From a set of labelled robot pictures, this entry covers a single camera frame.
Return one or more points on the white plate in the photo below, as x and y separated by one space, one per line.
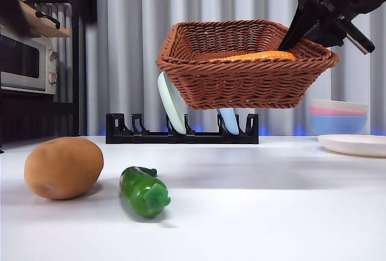
356 145

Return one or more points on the green cucumber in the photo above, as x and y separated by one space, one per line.
137 187

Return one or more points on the silver toaster oven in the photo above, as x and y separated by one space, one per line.
18 62

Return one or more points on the pale green plate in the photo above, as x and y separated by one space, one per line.
172 113

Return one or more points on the pale blue plate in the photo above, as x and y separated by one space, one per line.
230 122

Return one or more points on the black metal shelf frame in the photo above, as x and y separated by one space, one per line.
75 77

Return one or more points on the brown wicker basket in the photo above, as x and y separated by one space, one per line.
241 83

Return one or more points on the blue bowl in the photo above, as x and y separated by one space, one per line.
337 125

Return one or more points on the black dish rack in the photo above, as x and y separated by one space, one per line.
181 139

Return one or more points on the orange corn cob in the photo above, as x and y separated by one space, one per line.
265 55

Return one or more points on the pink bowl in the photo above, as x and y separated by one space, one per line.
325 111

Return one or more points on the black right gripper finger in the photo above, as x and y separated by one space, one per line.
297 23
327 35

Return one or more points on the cream bowl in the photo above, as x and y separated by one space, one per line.
337 104

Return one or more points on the brown potato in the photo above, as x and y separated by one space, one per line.
60 167

